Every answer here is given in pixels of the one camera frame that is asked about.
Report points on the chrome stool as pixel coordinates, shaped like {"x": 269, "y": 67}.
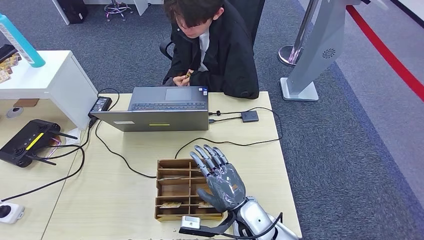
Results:
{"x": 116, "y": 8}

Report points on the dark grey USB hub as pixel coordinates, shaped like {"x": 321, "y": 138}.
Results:
{"x": 249, "y": 116}

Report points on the person's left hand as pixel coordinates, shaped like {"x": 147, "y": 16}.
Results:
{"x": 189, "y": 79}

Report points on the grey kiosk stand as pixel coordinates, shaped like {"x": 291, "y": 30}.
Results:
{"x": 318, "y": 46}

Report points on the patterned key card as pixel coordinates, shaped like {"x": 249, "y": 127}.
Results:
{"x": 170, "y": 205}
{"x": 203, "y": 205}

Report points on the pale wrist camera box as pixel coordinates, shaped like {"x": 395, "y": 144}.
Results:
{"x": 190, "y": 222}

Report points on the black power adapter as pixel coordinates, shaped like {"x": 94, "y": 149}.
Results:
{"x": 100, "y": 104}

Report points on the brown cardboard piece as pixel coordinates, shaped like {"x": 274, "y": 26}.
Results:
{"x": 26, "y": 102}

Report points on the chrome stanchion post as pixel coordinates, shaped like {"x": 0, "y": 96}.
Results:
{"x": 292, "y": 54}

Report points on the flat black device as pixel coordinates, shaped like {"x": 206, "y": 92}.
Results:
{"x": 6, "y": 51}

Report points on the white desk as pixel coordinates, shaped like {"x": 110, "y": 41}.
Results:
{"x": 62, "y": 15}

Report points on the black router with antennas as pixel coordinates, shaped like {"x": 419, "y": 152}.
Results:
{"x": 24, "y": 141}

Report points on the teal bottle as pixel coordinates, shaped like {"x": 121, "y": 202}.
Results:
{"x": 20, "y": 42}

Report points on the black computer tower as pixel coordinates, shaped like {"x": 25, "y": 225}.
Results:
{"x": 73, "y": 10}

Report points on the white desk shelf riser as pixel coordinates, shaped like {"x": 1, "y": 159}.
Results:
{"x": 49, "y": 79}

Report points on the white paper slip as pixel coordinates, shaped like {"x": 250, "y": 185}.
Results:
{"x": 73, "y": 136}

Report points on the person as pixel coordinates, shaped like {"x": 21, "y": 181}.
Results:
{"x": 225, "y": 49}

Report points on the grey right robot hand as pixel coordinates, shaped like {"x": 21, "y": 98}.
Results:
{"x": 225, "y": 185}

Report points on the person's right hand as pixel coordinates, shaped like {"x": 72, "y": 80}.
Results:
{"x": 179, "y": 81}

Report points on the white power socket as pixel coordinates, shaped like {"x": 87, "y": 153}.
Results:
{"x": 12, "y": 214}

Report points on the grey laptop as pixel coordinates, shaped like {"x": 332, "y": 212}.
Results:
{"x": 149, "y": 122}

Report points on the wooden card organizer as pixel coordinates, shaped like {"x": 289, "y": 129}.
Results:
{"x": 172, "y": 190}

